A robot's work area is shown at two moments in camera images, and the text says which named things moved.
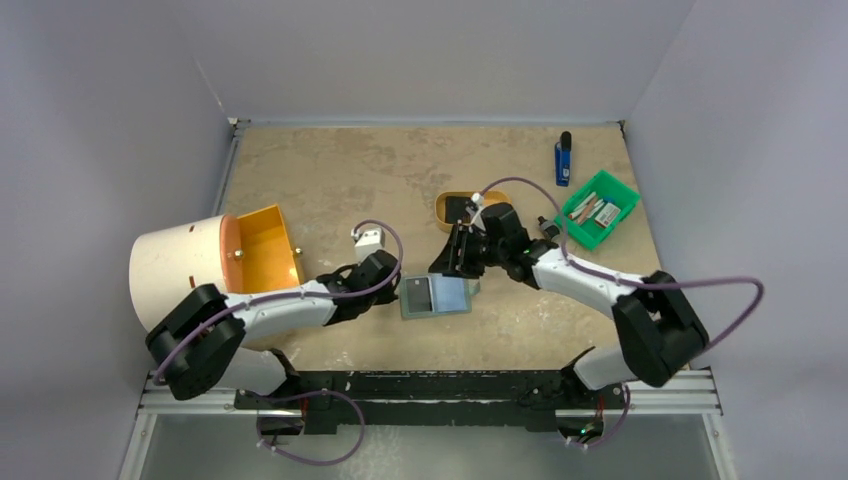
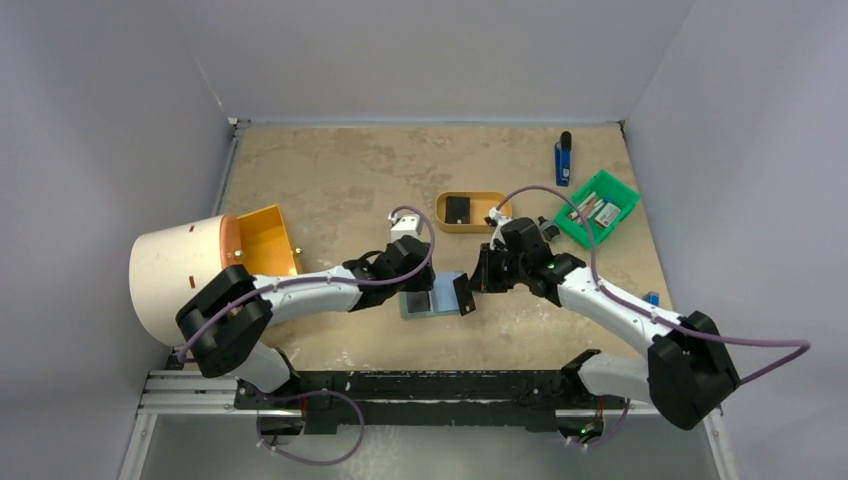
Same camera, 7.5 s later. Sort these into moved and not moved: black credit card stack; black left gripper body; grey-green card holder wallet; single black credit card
Moved: black left gripper body
Not moved: single black credit card; black credit card stack; grey-green card holder wallet
